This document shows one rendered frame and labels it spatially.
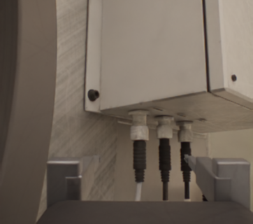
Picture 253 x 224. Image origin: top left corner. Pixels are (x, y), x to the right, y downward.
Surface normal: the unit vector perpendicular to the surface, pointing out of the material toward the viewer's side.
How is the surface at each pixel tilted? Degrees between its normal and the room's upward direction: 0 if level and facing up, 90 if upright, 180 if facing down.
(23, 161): 90
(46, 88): 90
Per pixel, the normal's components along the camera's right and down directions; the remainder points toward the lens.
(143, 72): -0.66, -0.18
